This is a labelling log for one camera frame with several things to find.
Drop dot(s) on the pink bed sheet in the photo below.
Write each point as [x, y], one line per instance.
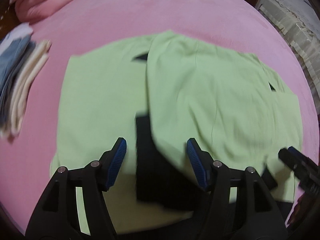
[84, 25]

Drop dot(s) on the cream lace bedside cover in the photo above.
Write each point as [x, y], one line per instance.
[299, 25]

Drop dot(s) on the green and black hooded jacket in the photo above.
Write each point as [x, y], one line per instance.
[158, 91]

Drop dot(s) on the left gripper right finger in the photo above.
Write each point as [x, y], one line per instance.
[240, 205]

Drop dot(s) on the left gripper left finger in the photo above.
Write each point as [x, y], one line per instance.
[56, 216]

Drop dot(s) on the folded white garment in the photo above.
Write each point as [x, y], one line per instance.
[20, 31]

